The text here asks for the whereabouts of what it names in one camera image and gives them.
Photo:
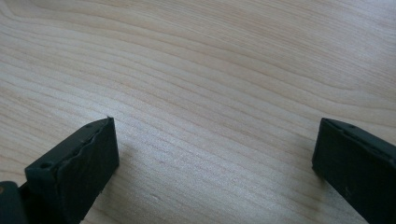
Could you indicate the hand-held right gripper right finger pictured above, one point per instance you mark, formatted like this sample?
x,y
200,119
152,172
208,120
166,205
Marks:
x,y
358,168

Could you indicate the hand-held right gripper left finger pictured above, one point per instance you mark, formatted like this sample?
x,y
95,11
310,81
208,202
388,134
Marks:
x,y
77,174

